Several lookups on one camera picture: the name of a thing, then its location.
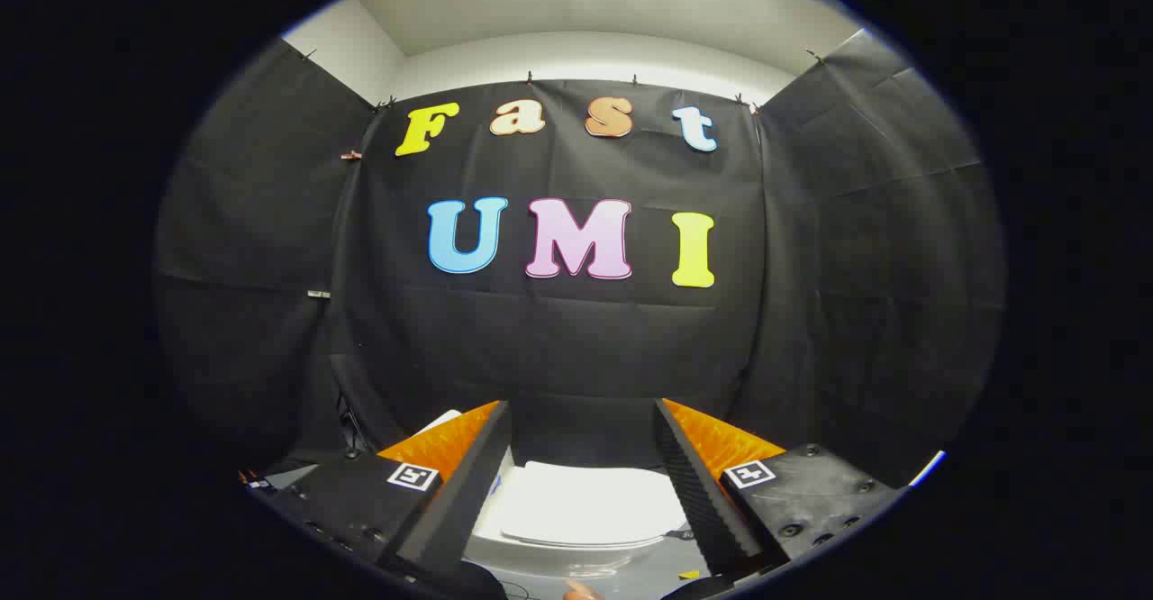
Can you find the white toilet lid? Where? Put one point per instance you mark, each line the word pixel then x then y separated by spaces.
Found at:
pixel 585 505

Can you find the black backdrop cloth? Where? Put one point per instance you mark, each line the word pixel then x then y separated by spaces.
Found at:
pixel 558 339

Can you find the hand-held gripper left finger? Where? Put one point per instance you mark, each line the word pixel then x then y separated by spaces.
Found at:
pixel 473 483

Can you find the white toilet bowl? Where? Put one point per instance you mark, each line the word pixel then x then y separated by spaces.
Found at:
pixel 576 560

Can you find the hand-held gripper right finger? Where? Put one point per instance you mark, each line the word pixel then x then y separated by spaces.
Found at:
pixel 694 483

